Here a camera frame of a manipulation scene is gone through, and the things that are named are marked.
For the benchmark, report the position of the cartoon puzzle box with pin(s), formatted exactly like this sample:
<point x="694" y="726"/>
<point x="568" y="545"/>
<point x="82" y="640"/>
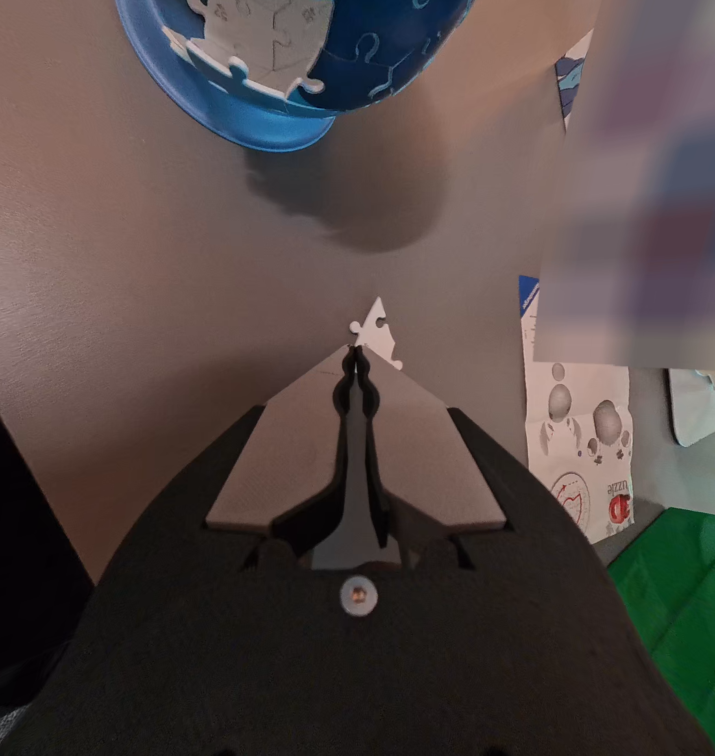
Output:
<point x="573" y="77"/>

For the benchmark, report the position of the blue white puzzle ball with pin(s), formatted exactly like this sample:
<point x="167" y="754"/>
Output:
<point x="345" y="65"/>

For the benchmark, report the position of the white instruction leaflet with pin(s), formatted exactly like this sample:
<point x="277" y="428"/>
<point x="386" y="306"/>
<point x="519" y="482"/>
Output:
<point x="570" y="425"/>

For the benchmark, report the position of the white triangular puzzle piece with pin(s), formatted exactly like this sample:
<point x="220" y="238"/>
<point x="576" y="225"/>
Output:
<point x="378" y="336"/>

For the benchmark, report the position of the white plastic tray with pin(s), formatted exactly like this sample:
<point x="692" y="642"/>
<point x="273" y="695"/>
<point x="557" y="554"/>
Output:
<point x="699" y="407"/>

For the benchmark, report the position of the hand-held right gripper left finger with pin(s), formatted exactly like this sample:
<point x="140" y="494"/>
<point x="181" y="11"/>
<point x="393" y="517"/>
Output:
<point x="274" y="460"/>

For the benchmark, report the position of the green sheet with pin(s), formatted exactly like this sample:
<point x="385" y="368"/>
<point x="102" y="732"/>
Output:
<point x="688" y="620"/>

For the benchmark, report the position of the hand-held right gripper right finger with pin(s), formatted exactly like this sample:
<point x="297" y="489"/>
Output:
<point x="446" y="472"/>

